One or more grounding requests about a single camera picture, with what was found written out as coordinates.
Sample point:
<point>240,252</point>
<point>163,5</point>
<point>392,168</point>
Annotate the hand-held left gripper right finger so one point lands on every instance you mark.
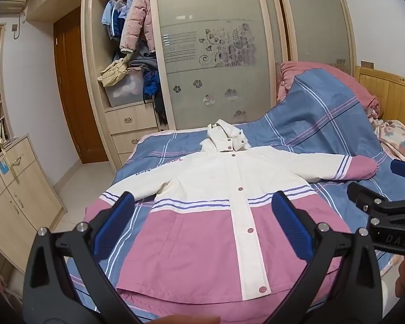
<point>290,224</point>

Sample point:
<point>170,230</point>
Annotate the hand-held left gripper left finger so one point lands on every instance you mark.
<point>116,222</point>

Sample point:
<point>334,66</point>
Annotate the white and pink hooded jacket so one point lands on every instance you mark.
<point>206,229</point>

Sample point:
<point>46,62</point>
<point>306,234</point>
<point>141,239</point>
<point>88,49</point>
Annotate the grey clothes pile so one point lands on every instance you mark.
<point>141,59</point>

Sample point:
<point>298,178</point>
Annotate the hanging blue clothes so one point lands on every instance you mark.
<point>112,17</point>

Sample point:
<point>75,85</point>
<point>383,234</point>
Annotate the person's left hand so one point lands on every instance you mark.
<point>185,320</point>

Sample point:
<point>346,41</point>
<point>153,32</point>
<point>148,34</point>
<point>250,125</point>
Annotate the floral blanket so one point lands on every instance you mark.
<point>396,138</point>

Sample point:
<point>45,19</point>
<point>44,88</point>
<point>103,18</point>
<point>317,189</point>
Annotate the wooden headboard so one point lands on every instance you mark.
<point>389,94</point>

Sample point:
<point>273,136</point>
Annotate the beige wardrobe drawer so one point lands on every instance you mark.
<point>130,119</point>
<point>131,140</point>

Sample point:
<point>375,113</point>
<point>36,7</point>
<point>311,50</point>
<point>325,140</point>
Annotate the blue plaid bed sheet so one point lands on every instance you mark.
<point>327,114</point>

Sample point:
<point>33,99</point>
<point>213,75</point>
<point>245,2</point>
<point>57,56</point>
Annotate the light wooden cabinet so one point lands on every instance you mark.
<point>18,195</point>

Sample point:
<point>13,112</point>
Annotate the pink quilt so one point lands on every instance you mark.
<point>344,74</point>

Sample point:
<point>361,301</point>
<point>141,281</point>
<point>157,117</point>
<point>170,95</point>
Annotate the black hanging garment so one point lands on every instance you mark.
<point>159,109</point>

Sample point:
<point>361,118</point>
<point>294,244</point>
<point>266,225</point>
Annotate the blue sticker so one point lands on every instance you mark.
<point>3,167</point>

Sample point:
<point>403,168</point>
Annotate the clear plastic storage box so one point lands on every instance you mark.
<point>126,89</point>

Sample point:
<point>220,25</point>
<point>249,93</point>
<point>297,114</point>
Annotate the brown wooden door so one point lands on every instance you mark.
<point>76,91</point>

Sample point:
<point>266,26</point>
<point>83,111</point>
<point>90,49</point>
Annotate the bright blue garment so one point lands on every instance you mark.
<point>151,84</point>

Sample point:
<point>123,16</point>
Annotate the yellow crumpled cloth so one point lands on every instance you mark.
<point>114,73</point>

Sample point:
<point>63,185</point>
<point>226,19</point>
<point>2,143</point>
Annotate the frosted plain sliding door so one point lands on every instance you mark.
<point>315,20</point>

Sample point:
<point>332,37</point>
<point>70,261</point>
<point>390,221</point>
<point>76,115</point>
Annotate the beige wooden wardrobe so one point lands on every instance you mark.
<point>98,50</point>

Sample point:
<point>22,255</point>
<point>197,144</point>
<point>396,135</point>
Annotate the frosted floral sliding door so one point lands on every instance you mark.
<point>212,50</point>

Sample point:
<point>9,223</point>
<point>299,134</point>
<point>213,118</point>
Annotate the pink puffer jacket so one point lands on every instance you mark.
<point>138,20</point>

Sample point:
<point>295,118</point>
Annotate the white air conditioner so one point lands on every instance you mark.
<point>11,6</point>

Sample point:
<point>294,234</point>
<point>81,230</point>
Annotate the wall socket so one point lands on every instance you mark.
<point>14,28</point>

